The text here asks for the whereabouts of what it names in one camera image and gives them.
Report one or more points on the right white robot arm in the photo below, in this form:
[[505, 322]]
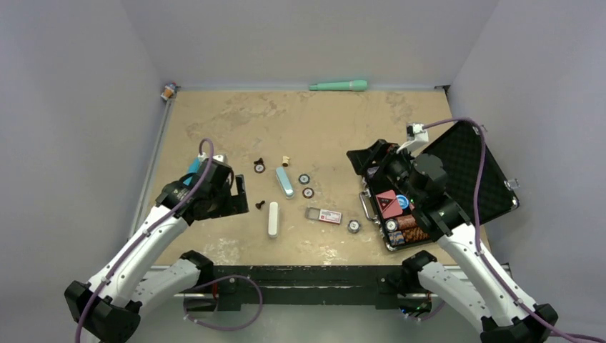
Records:
[[490, 299]]

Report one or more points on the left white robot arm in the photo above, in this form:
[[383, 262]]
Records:
[[112, 303]]

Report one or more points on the small orange figurine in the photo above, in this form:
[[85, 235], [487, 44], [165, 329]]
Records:
[[169, 91]]

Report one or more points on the blue cylindrical tube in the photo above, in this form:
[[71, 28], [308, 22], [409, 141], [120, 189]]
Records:
[[192, 169]]

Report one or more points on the light blue stapler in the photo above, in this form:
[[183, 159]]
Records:
[[284, 182]]

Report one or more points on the red playing card deck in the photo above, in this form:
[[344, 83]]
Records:
[[388, 204]]

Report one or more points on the green microphone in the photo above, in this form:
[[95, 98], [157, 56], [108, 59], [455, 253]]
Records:
[[353, 85]]

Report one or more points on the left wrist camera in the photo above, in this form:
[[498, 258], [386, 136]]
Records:
[[218, 158]]

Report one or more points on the black aluminium poker case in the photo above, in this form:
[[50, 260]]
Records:
[[455, 177]]

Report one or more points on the red staple box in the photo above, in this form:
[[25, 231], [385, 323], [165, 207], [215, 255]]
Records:
[[323, 215]]

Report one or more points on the black base frame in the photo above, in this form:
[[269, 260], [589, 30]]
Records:
[[381, 287]]

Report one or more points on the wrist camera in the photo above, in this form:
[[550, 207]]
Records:
[[218, 158], [417, 137]]

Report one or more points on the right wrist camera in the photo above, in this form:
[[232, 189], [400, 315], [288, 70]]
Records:
[[417, 137]]

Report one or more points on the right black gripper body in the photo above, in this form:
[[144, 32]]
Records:
[[395, 167]]

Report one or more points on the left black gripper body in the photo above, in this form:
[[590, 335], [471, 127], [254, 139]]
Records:
[[220, 204]]

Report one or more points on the white stapler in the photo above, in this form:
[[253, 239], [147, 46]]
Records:
[[273, 220]]

